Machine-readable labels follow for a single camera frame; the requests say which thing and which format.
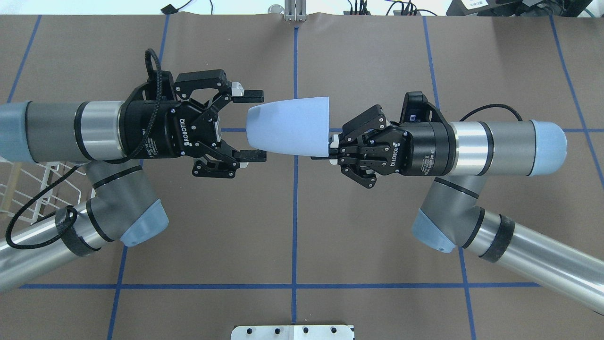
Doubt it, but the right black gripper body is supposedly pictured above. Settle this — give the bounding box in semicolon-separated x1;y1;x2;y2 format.
373;122;456;176

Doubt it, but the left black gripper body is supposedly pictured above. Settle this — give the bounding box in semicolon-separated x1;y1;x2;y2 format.
118;83;222;161

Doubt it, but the light blue plastic cup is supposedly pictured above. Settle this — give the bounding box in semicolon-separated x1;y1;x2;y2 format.
246;97;329;157

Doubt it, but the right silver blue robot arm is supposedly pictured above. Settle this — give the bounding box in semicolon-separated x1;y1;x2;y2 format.
321;103;603;314

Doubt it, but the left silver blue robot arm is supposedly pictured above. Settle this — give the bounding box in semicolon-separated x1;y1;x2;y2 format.
1;67;266;292

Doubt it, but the small black device on table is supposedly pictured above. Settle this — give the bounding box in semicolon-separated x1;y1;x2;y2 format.
160;4;179;15

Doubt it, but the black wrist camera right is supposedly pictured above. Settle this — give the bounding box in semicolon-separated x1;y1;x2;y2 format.
399;91;446;124

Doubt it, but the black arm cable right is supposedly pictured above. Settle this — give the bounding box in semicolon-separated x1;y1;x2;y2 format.
459;104;523;123

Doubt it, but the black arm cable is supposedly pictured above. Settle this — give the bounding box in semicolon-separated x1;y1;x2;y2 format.
459;104;523;123
6;48;163;250

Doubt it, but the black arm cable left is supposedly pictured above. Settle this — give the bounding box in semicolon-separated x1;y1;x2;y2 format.
6;48;163;250

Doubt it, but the aluminium frame post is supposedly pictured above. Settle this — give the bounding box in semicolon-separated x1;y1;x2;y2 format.
283;0;307;22

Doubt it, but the white wire cup holder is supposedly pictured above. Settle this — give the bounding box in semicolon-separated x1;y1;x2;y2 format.
0;159;96;231

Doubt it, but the white camera stand pole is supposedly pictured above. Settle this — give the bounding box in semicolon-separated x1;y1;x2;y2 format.
230;324;355;340

